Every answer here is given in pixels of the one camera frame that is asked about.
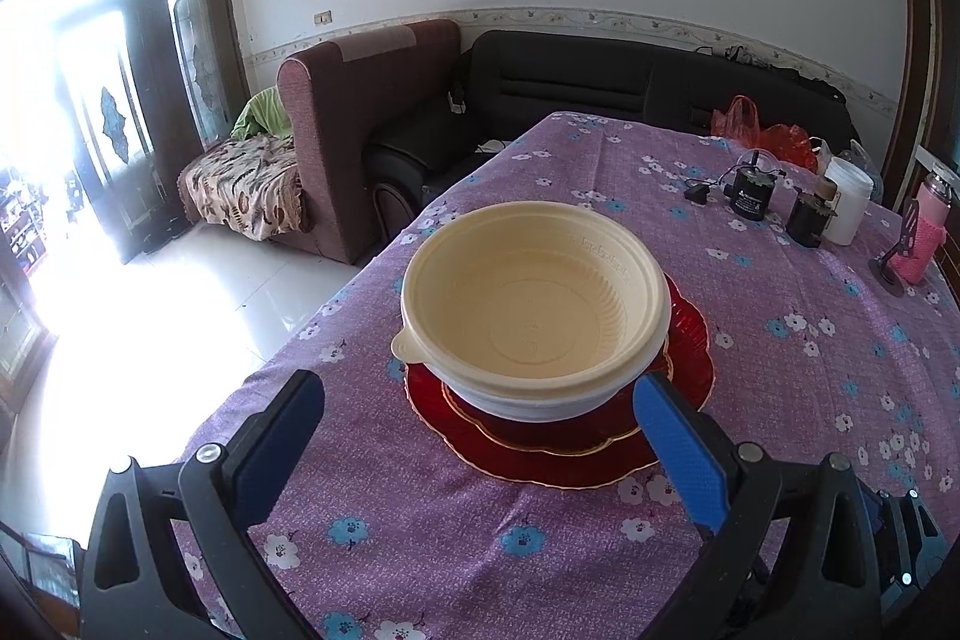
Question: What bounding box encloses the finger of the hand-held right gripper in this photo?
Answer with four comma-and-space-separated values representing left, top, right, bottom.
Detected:
858, 488, 948, 612

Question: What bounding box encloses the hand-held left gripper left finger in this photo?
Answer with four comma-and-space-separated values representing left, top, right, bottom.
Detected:
81, 370, 328, 640

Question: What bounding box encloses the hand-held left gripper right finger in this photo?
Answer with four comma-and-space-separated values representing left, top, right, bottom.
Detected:
633, 371, 887, 640

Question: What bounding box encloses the small red gold-rimmed plate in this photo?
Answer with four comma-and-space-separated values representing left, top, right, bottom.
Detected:
441, 280, 711, 459

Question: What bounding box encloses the white bowl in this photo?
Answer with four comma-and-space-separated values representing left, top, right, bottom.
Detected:
429, 340, 670, 425

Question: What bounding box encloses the large red plate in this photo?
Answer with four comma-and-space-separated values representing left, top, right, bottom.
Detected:
403, 274, 715, 489

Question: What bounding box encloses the cream plastic bowl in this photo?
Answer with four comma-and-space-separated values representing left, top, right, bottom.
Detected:
389, 201, 673, 387

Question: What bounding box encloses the brown patterned blanket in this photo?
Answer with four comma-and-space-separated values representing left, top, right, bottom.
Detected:
177, 131, 305, 244

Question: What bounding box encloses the dark glass jar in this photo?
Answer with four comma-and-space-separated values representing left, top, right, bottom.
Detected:
785, 174, 840, 250

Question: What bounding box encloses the black cylindrical device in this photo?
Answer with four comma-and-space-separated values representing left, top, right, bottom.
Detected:
730, 148, 783, 222

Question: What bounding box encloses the black phone stand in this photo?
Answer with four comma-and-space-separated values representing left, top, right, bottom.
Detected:
868, 197, 926, 298

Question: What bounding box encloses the white plastic jar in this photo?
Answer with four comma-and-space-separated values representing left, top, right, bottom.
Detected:
820, 155, 875, 248

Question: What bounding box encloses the maroon armchair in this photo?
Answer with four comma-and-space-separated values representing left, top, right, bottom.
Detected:
275, 18, 463, 267

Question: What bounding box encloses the purple floral tablecloth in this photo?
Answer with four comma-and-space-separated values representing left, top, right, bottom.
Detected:
169, 110, 960, 640

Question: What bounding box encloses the pink bottle with knit sleeve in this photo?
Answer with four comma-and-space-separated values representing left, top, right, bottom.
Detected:
888, 165, 960, 286

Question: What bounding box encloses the red plastic bag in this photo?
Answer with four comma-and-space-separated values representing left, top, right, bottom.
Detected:
710, 94, 819, 173

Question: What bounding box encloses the green cloth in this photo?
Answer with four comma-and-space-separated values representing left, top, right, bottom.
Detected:
232, 86, 290, 139

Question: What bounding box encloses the clear plastic bag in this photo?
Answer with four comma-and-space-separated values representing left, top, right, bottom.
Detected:
835, 140, 887, 203

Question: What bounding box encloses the black sofa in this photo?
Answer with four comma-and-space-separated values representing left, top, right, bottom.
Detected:
363, 29, 860, 230

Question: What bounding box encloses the dark wooden glass door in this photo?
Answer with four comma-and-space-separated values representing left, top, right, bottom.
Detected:
0, 0, 250, 268

